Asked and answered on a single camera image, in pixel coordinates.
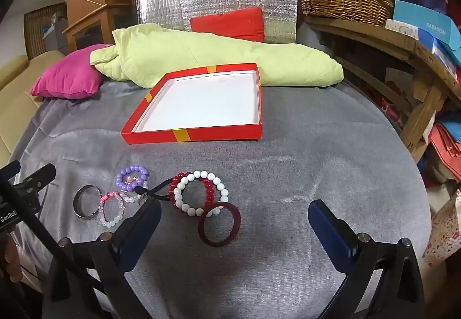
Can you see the silver bangle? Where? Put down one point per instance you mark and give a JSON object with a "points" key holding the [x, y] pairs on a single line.
{"points": [[76, 204]]}

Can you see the wooden side table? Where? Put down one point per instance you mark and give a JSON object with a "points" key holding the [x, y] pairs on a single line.
{"points": [[414, 60]]}

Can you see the small white box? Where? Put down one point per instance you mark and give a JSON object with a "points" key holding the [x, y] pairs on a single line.
{"points": [[401, 29]]}

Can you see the red cushion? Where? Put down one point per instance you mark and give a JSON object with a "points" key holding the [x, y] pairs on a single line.
{"points": [[230, 24]]}

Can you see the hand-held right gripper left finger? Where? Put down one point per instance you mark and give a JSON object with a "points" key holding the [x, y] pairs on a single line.
{"points": [[138, 232]]}

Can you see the blue cardboard box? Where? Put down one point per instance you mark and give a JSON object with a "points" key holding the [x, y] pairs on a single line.
{"points": [[425, 20]]}

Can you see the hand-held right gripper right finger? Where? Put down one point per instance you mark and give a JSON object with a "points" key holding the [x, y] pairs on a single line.
{"points": [[329, 232]]}

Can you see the pink pillow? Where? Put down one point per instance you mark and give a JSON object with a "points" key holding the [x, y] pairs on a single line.
{"points": [[68, 76]]}

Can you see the stack of red bags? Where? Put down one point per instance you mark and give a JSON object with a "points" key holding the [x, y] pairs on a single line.
{"points": [[444, 146]]}

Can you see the grey blanket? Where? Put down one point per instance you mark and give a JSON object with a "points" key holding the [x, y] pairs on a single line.
{"points": [[306, 168]]}

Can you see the light green quilt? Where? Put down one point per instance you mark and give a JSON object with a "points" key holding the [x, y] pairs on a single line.
{"points": [[216, 52]]}

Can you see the person's left hand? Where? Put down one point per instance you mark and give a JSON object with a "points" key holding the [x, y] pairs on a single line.
{"points": [[10, 263]]}

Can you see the floral gift bag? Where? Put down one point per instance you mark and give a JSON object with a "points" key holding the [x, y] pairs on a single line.
{"points": [[444, 232]]}

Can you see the beige sofa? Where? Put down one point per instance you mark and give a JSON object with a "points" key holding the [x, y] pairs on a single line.
{"points": [[14, 106]]}

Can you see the dark red bangle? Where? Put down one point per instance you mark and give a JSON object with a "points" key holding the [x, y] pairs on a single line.
{"points": [[201, 232]]}

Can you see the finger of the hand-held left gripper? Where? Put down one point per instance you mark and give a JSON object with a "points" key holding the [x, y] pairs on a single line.
{"points": [[36, 178]]}

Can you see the red shallow gift box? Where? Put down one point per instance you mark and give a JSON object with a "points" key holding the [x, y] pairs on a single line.
{"points": [[201, 99]]}

